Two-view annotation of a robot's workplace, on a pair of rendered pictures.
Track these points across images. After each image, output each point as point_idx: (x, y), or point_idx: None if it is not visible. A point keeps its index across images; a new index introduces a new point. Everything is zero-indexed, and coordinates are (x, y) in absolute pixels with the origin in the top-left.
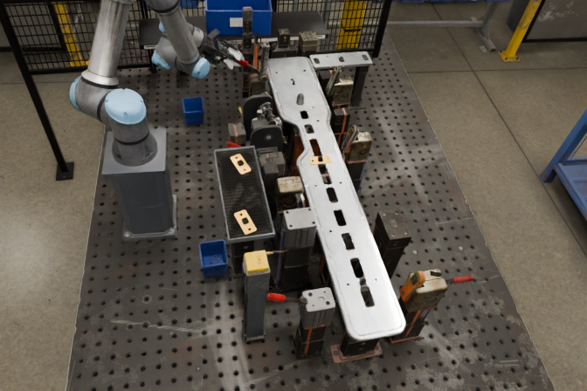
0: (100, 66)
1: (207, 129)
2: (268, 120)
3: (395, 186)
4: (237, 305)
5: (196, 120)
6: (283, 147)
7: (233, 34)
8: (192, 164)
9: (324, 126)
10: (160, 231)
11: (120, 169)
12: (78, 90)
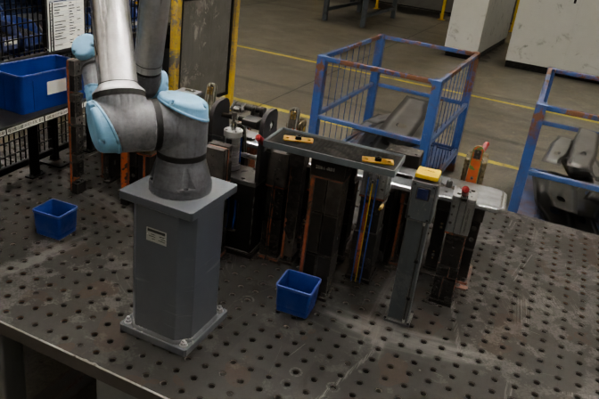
0: (129, 68)
1: (89, 232)
2: (254, 113)
3: None
4: (361, 314)
5: (69, 225)
6: (246, 162)
7: (52, 105)
8: (129, 262)
9: (253, 133)
10: (213, 315)
11: (200, 203)
12: (111, 111)
